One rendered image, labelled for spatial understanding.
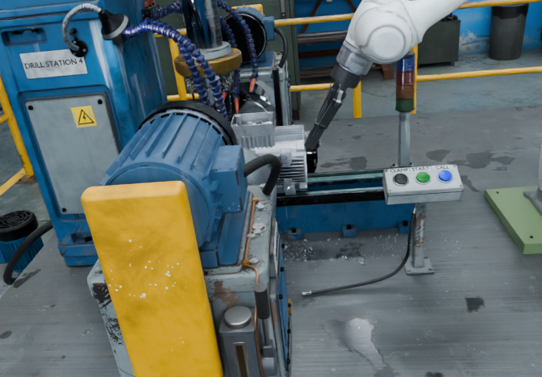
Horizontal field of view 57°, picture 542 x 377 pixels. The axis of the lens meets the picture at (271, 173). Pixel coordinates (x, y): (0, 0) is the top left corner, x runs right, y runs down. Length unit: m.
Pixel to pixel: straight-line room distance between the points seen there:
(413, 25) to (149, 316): 0.76
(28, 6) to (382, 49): 0.79
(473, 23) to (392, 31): 5.63
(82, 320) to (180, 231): 0.76
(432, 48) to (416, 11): 4.98
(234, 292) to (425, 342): 0.52
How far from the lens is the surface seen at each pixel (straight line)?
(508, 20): 6.34
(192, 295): 0.69
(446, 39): 6.10
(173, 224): 0.63
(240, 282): 0.77
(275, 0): 4.41
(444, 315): 1.23
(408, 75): 1.68
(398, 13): 1.09
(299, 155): 1.37
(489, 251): 1.44
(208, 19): 1.31
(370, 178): 1.53
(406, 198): 1.20
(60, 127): 1.35
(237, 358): 0.80
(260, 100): 1.61
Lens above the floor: 1.61
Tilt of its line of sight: 26 degrees down
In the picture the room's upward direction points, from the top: 6 degrees counter-clockwise
